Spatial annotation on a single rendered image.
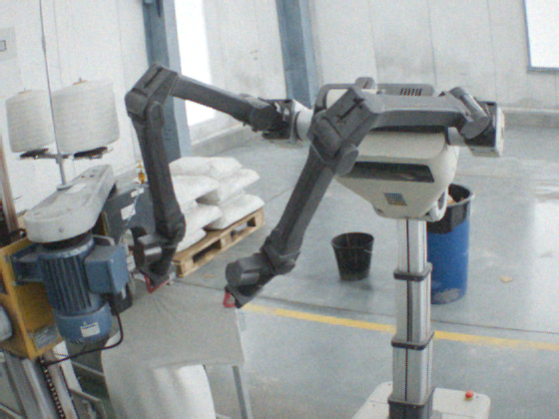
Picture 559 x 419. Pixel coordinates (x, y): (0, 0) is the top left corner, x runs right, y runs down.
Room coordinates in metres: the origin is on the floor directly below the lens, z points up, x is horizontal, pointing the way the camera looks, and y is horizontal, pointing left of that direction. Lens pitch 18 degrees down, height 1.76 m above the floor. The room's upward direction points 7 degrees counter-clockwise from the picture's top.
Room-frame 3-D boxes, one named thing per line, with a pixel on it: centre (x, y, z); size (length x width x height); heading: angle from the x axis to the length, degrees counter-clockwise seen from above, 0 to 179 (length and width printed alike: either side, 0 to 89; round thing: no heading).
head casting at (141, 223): (1.76, 0.54, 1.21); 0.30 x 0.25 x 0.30; 57
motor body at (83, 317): (1.30, 0.51, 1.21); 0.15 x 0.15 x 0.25
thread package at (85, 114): (1.43, 0.44, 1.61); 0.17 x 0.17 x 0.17
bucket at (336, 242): (3.91, -0.46, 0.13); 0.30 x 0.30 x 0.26
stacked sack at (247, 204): (5.07, 0.45, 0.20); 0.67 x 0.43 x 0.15; 147
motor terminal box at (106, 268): (1.29, 0.41, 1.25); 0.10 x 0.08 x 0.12; 172
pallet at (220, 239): (4.91, 0.80, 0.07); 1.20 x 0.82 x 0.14; 149
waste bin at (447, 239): (3.48, -0.95, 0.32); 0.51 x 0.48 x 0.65; 147
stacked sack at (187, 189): (4.55, 0.77, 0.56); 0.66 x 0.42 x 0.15; 147
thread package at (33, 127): (1.57, 0.66, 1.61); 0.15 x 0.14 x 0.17; 57
